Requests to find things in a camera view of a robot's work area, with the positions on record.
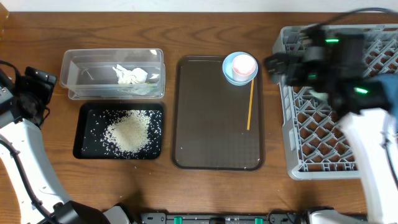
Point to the brown serving tray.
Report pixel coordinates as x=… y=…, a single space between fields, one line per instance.
x=210 y=119

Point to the yellow green snack wrapper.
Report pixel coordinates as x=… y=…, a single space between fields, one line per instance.
x=138 y=89

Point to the light blue small bowl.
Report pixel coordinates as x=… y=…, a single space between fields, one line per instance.
x=228 y=71

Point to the clear plastic bin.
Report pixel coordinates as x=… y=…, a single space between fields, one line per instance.
x=88 y=73

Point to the white napkin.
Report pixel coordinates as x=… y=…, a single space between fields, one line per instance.
x=125 y=76

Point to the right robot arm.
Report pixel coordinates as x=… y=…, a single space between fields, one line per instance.
x=338 y=88

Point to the wooden chopstick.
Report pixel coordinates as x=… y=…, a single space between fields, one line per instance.
x=250 y=105

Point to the mint green bowl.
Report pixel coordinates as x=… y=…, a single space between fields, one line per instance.
x=318 y=95

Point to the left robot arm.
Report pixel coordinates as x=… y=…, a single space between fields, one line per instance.
x=41 y=196

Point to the grey dishwasher rack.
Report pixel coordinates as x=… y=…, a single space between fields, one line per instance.
x=315 y=148

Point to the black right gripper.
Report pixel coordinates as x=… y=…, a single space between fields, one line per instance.
x=290 y=62

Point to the white pink cup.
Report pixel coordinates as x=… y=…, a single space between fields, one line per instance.
x=243 y=67

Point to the black plastic tray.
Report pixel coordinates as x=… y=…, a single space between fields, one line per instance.
x=84 y=124

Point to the pile of white rice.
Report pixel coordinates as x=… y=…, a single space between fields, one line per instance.
x=123 y=134

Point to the dark blue plate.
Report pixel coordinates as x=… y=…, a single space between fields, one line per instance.
x=383 y=104

